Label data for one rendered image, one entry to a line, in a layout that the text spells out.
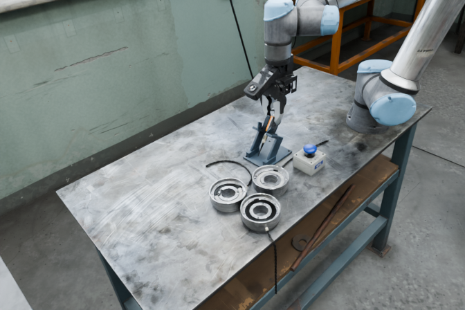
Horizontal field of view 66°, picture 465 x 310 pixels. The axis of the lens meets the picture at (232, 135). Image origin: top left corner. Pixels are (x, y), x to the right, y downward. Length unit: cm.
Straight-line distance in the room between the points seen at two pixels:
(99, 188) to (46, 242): 115
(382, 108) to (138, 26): 175
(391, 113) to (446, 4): 31
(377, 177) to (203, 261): 86
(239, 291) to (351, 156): 53
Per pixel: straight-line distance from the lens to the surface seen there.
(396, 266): 197
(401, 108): 113
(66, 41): 232
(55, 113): 241
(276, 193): 102
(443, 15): 108
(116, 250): 99
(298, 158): 110
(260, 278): 117
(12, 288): 121
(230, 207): 98
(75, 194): 120
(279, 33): 99
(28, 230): 243
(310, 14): 100
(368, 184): 150
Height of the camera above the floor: 152
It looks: 34 degrees down
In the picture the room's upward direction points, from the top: 5 degrees counter-clockwise
